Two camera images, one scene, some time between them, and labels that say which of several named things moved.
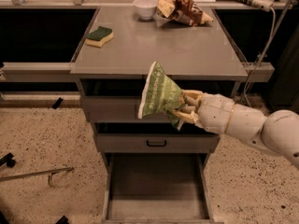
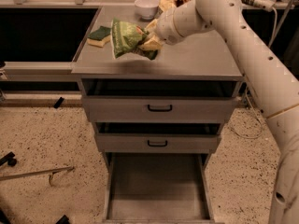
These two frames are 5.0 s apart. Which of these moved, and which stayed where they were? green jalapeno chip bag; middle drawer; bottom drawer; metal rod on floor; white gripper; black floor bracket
Moved: green jalapeno chip bag; white gripper
Stayed: black floor bracket; middle drawer; metal rod on floor; bottom drawer
